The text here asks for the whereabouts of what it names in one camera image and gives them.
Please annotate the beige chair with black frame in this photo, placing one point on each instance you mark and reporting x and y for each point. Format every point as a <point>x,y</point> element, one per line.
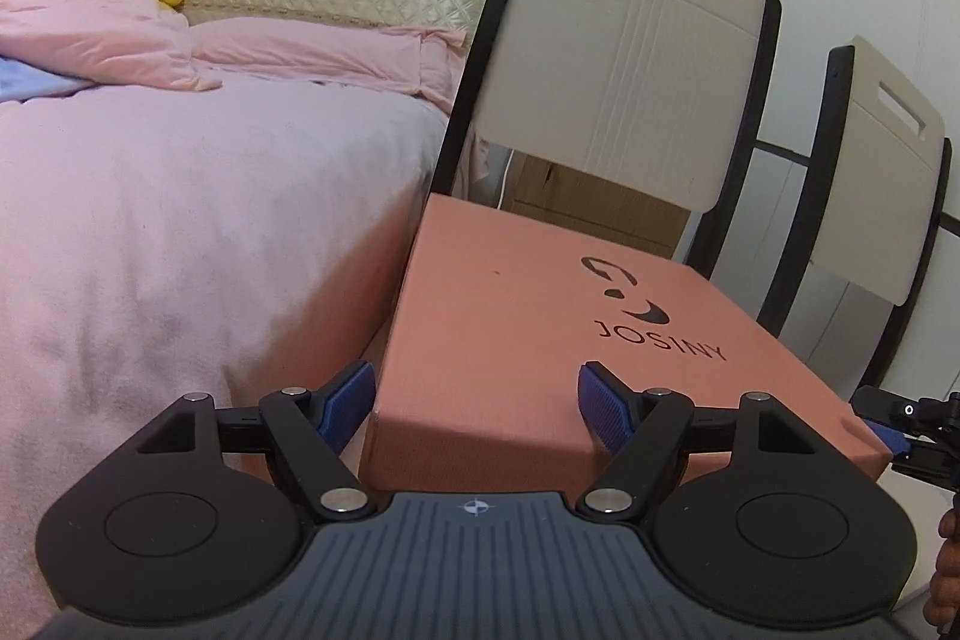
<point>885,175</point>
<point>637,63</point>

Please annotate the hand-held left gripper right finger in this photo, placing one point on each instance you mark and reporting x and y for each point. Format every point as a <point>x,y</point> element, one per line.
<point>604,406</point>

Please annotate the pink cardboard box lid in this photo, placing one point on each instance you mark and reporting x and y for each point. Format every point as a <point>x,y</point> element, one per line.
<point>525,325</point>

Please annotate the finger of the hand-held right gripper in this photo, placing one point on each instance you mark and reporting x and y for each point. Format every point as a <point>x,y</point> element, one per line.
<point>922,460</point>
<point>892,407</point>

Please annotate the bed with pink sheet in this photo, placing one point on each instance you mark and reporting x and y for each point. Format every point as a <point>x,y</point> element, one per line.
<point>187,235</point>

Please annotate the pink blanket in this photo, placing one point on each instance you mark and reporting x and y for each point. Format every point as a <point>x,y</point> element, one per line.
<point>82,18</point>

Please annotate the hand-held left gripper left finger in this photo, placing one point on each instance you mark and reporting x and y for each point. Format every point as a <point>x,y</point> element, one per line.
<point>346,404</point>

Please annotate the pink pillow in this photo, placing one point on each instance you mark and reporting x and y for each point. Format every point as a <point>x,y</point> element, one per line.
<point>322,59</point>

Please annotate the brown cardboard box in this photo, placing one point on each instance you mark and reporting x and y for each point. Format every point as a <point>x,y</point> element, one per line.
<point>592,205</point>

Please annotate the light blue cloth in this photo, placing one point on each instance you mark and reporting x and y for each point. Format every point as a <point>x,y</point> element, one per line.
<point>34,81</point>

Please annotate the person's right hand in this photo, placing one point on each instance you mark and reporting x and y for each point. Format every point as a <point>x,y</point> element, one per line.
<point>946,565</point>

